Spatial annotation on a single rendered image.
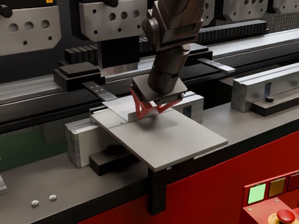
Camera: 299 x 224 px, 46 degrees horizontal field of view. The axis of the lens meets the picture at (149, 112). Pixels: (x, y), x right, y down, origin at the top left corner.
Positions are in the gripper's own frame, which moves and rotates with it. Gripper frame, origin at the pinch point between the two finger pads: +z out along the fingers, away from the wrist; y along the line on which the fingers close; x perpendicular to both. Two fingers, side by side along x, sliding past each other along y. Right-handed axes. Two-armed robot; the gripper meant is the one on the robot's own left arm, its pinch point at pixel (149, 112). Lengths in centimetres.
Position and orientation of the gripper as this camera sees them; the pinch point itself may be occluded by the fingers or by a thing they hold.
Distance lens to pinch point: 79.5
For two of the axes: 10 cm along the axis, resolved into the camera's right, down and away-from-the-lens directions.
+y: -8.4, 2.3, -4.9
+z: -2.5, 6.4, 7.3
